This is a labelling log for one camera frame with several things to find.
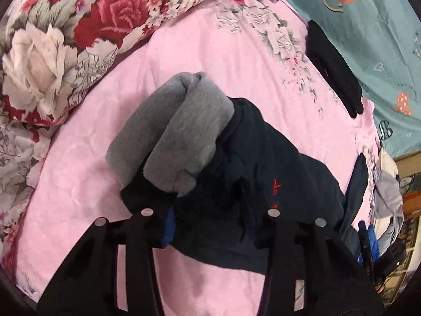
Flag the pink floral bed blanket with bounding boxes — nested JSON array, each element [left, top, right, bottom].
[[14, 0, 383, 316]]

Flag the grey white clothes pile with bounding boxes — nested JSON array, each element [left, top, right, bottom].
[[373, 149, 404, 255]]

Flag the folded black garment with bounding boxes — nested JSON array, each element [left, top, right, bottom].
[[305, 20, 364, 119]]

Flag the red white floral quilt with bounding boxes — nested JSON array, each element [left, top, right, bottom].
[[1, 0, 205, 274]]

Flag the dark navy pants grey cuffs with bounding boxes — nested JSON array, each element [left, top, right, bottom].
[[106, 72, 368, 270]]

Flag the teal heart pattern sheet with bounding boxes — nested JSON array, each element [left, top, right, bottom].
[[287, 0, 420, 157]]

